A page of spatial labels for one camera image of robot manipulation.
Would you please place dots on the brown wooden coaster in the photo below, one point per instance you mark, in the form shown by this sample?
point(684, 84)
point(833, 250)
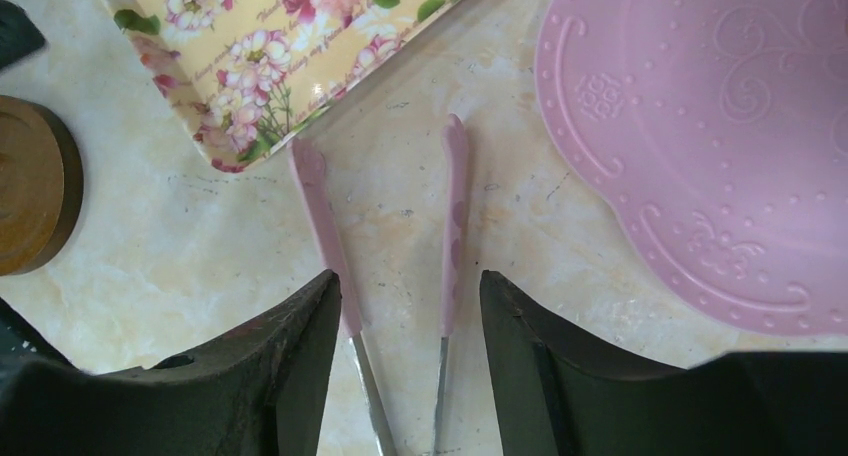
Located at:
point(42, 185)

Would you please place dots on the pink three-tier cake stand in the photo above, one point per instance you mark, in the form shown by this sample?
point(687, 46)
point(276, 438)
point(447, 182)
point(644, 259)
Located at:
point(717, 132)

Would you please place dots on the pink metal tongs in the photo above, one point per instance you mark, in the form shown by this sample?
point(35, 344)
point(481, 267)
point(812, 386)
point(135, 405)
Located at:
point(309, 170)

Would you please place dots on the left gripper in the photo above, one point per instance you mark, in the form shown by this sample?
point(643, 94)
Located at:
point(20, 38)

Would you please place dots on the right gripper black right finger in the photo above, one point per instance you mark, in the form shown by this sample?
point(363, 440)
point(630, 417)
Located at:
point(560, 390)

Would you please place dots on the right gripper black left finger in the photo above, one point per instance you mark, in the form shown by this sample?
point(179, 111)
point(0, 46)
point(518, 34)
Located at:
point(257, 389)

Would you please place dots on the floral serving tray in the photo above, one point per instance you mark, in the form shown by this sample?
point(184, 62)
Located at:
point(245, 76)

